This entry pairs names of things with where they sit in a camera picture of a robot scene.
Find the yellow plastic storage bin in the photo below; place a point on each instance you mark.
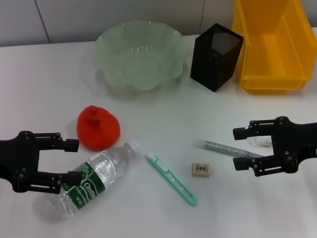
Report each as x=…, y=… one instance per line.
x=272, y=49

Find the clear water bottle green label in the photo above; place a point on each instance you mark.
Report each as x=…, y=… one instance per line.
x=101, y=168

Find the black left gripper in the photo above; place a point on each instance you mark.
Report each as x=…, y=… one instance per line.
x=22, y=158

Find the red-orange fruit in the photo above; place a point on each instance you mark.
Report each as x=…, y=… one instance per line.
x=99, y=129

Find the green utility knife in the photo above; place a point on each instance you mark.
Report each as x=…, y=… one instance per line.
x=164, y=171

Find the grey marker pen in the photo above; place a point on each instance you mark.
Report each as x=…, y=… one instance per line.
x=218, y=146

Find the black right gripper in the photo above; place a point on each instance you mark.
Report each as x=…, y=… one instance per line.
x=297, y=138

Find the cream eraser with barcode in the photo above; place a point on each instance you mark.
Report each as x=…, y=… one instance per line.
x=201, y=169

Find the black mesh pen holder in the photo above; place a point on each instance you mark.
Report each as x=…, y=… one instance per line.
x=213, y=67

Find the white paper ball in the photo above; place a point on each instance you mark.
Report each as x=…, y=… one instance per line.
x=260, y=141

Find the pale green glass fruit bowl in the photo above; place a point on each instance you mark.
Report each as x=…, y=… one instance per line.
x=138, y=67

